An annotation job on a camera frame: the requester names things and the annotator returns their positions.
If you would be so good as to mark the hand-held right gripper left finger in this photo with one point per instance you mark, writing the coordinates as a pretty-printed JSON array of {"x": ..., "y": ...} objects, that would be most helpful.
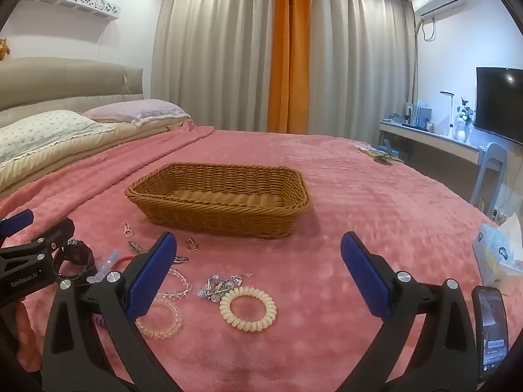
[{"x": 151, "y": 277}]

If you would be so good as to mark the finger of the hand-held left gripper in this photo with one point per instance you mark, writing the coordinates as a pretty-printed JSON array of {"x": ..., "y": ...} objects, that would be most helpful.
[
  {"x": 57, "y": 230},
  {"x": 16, "y": 221}
]

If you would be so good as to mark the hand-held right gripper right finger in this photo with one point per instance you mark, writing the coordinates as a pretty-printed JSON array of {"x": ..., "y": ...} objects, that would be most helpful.
[{"x": 367, "y": 277}]

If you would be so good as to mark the black wrist watch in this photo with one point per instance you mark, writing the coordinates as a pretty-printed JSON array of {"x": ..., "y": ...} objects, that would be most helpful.
[{"x": 77, "y": 253}]

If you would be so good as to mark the silver hair clip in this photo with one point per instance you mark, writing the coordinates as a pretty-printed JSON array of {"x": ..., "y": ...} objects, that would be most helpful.
[{"x": 137, "y": 248}]

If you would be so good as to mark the dark hair pin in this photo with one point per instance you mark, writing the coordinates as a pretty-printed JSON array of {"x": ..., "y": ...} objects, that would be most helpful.
[{"x": 179, "y": 259}]

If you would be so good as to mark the small rose gold clasp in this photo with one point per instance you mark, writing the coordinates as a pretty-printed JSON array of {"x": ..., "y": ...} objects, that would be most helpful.
[
  {"x": 191, "y": 246},
  {"x": 128, "y": 232}
]

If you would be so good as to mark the silver crystal jewelry cluster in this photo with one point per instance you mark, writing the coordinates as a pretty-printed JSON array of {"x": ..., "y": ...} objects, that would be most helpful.
[{"x": 216, "y": 286}]

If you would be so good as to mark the brown wicker basket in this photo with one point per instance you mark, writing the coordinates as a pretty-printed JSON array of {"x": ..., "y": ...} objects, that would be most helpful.
[{"x": 212, "y": 220}]

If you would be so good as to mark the person's left hand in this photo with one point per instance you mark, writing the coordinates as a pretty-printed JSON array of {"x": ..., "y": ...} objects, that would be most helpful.
[{"x": 28, "y": 326}]

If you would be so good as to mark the pink fleece blanket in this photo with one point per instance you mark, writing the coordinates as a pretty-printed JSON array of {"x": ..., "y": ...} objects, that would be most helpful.
[{"x": 367, "y": 196}]

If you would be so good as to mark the white floral pillow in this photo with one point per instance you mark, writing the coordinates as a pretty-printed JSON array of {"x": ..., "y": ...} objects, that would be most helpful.
[{"x": 45, "y": 128}]

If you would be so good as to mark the beige quilt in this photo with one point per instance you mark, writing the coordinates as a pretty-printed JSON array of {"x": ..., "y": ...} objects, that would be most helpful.
[{"x": 102, "y": 143}]

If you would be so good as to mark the yellow patterned packet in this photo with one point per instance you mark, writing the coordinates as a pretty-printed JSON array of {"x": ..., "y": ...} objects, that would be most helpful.
[{"x": 378, "y": 153}]

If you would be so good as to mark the tissue box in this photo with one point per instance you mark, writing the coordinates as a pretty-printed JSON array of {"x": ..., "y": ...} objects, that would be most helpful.
[{"x": 494, "y": 253}]

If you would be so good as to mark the black smartphone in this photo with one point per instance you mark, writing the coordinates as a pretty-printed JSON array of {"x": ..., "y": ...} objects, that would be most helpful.
[{"x": 490, "y": 326}]

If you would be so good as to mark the lavender pillow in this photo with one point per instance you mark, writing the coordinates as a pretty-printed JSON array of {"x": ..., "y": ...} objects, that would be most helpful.
[{"x": 139, "y": 110}]

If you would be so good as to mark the beige padded headboard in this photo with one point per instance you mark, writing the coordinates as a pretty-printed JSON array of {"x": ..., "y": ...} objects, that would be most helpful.
[{"x": 61, "y": 81}]

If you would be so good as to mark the white desk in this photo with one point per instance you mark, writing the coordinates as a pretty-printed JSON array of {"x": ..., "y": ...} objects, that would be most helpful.
[{"x": 429, "y": 137}]

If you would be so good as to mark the books on desk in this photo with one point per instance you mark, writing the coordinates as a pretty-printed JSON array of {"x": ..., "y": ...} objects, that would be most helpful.
[{"x": 421, "y": 114}]

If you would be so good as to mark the grey plastic chair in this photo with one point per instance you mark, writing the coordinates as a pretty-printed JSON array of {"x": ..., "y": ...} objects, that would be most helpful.
[{"x": 492, "y": 159}]

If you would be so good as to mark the orange plush toy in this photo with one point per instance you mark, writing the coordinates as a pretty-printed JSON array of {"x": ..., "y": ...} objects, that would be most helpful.
[{"x": 4, "y": 49}]

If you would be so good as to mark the white vase with flowers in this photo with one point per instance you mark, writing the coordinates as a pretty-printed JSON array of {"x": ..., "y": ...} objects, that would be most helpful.
[{"x": 463, "y": 128}]

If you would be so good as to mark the white desk lamp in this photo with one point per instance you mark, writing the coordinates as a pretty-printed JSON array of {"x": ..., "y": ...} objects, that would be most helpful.
[{"x": 451, "y": 110}]

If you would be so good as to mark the beige curtain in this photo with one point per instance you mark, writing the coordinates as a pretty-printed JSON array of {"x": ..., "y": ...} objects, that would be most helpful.
[
  {"x": 212, "y": 49},
  {"x": 359, "y": 61}
]

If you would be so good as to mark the black television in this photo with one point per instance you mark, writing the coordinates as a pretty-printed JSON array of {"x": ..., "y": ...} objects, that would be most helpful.
[{"x": 500, "y": 104}]

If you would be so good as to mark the orange curtain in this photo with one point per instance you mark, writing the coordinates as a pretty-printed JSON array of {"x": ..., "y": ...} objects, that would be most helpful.
[{"x": 282, "y": 69}]

